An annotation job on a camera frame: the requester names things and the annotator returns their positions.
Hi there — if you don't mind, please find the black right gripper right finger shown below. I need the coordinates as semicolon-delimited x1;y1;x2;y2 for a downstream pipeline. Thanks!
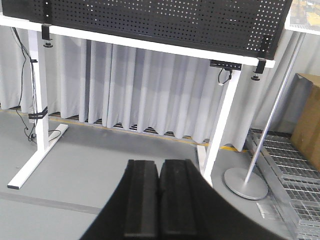
159;159;281;240

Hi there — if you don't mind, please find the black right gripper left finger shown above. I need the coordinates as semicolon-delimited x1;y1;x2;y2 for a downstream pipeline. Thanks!
81;159;158;240

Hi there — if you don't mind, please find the white standing desk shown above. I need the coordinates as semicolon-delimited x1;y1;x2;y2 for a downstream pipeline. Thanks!
0;14;276;190

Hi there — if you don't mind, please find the silver floor lamp stand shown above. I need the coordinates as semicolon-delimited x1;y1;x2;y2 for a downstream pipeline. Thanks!
223;32;306;201

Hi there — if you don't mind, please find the metal floor grating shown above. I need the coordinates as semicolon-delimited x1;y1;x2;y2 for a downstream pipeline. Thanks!
256;133;320;240

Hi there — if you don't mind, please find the white pleated curtain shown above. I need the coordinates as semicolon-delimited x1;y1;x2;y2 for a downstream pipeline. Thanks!
0;26;294;152

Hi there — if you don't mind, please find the brown cardboard box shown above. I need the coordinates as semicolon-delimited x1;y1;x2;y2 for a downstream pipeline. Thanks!
290;73;320;170

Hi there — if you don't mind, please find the black desk control panel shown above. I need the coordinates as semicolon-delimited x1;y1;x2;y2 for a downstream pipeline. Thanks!
210;59;242;71

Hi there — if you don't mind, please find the right black pegboard clamp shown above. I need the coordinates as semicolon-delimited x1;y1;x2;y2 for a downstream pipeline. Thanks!
251;35;271;81

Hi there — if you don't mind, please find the black pegboard clamp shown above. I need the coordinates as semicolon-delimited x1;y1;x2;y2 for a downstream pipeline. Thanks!
251;35;271;81
41;0;53;48

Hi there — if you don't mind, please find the black perforated pegboard panel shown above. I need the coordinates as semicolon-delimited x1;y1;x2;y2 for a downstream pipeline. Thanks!
1;0;292;60

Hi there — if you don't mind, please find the left black pegboard clamp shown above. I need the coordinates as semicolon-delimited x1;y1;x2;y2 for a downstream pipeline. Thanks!
41;0;53;48

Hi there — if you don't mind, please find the black hanging power cable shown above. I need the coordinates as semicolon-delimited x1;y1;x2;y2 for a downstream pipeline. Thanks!
11;26;61;143

